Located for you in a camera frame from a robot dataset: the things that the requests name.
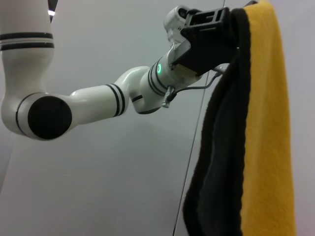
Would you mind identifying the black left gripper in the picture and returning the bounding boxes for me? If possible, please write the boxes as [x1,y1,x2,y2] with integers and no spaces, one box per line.
[181,6,241,74]

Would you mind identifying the yellow and grey towel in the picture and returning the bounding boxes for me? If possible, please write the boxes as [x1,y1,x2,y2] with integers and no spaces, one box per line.
[183,0,297,236]

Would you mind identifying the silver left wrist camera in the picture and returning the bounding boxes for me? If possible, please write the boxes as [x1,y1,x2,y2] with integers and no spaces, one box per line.
[163,5,191,32]

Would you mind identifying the silver left camera mount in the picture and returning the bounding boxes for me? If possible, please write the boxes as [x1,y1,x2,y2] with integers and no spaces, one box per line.
[167,24,191,51]

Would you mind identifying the left gripper cable silver plug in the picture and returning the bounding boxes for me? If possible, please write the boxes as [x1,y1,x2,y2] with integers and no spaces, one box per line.
[161,64,228,109]

